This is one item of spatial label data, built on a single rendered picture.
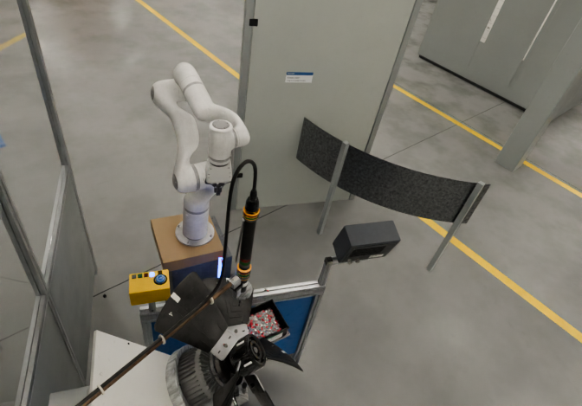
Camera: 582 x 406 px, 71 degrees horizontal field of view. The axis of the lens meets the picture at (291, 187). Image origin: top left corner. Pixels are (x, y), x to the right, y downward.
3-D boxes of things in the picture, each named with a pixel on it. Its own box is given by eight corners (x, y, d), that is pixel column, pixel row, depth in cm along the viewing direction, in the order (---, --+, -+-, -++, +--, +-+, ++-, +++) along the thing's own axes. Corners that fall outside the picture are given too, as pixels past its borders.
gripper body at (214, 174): (230, 151, 160) (229, 173, 167) (204, 152, 157) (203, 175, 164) (234, 163, 155) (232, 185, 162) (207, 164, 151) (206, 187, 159)
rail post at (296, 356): (292, 364, 263) (315, 295, 212) (290, 358, 266) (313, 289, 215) (298, 363, 264) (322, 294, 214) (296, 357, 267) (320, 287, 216)
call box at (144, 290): (131, 307, 171) (128, 293, 164) (131, 287, 178) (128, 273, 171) (171, 301, 176) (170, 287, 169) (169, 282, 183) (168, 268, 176)
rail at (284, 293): (141, 324, 186) (139, 314, 181) (140, 316, 189) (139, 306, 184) (323, 294, 214) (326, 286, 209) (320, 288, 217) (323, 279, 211)
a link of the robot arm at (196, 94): (219, 94, 170) (249, 150, 158) (182, 99, 162) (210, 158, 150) (223, 78, 163) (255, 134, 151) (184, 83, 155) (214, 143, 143)
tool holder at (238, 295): (236, 308, 125) (239, 289, 119) (221, 294, 128) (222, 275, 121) (256, 290, 131) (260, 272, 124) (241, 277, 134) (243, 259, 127)
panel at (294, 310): (158, 381, 232) (150, 319, 189) (158, 379, 232) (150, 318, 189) (294, 352, 257) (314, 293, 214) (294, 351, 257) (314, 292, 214)
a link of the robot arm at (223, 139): (227, 145, 159) (204, 149, 155) (229, 115, 151) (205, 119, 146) (236, 157, 154) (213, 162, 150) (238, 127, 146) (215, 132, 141)
